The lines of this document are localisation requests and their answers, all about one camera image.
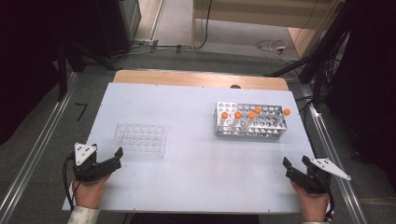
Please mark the dark table grommet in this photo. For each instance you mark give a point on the dark table grommet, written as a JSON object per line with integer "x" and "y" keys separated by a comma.
{"x": 235, "y": 86}

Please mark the wooden table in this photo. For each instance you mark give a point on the wooden table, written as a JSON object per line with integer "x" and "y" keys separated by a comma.
{"x": 186, "y": 78}

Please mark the person's left hand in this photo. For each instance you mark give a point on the person's left hand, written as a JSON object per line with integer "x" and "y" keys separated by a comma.
{"x": 88, "y": 194}

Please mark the person's dark clothing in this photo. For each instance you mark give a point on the person's dark clothing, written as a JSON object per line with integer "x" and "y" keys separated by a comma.
{"x": 193, "y": 219}

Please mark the clear plastic tube rack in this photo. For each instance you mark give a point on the clear plastic tube rack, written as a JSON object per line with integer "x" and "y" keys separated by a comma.
{"x": 140, "y": 140}

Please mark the black cabinet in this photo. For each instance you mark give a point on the black cabinet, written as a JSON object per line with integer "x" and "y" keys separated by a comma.
{"x": 109, "y": 28}

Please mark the aluminium floor rail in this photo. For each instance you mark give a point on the aluminium floor rail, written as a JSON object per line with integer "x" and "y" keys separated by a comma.
{"x": 37, "y": 149}
{"x": 330, "y": 152}

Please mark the black tripod stand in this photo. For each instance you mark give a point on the black tripod stand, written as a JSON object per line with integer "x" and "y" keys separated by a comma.
{"x": 318, "y": 84}

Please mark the white board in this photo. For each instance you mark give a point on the white board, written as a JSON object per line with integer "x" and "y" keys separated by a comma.
{"x": 186, "y": 109}

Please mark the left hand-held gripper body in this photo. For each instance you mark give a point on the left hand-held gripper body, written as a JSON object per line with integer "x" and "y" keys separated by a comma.
{"x": 83, "y": 153}

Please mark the dark curtain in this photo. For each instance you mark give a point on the dark curtain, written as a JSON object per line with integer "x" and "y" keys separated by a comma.
{"x": 367, "y": 77}
{"x": 25, "y": 62}

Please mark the person's right hand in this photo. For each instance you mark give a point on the person's right hand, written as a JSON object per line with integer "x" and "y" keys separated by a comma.
{"x": 313, "y": 205}

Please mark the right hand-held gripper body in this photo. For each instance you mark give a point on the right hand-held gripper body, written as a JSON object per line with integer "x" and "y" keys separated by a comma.
{"x": 327, "y": 168}

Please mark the orange-capped clear tube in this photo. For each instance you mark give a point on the orange-capped clear tube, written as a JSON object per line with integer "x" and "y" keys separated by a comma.
{"x": 257, "y": 110}
{"x": 286, "y": 112}
{"x": 237, "y": 115}
{"x": 224, "y": 115}
{"x": 251, "y": 115}

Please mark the metal tube rack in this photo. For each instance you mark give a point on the metal tube rack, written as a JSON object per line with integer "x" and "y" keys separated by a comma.
{"x": 268, "y": 125}

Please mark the light wooden furniture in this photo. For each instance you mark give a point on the light wooden furniture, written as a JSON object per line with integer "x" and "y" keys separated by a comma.
{"x": 249, "y": 9}

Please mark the black metal stand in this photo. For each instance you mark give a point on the black metal stand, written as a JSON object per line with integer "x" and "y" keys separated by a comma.
{"x": 62, "y": 71}

